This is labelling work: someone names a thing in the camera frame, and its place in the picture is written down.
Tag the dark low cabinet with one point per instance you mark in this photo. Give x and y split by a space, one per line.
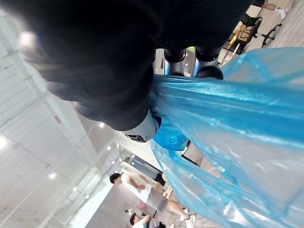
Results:
145 167

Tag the blue plastic rubbish bag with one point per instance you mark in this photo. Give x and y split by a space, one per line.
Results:
232 123

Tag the standing person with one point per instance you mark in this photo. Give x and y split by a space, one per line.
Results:
154 197

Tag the light wooden stand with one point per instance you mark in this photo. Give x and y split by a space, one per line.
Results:
167 187

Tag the seated person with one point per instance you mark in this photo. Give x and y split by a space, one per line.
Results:
140 222

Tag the black mesh office chair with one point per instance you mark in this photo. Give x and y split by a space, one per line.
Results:
251 26

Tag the black office chair base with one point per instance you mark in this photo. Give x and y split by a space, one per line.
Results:
270 35

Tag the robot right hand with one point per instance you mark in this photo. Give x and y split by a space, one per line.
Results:
99 59

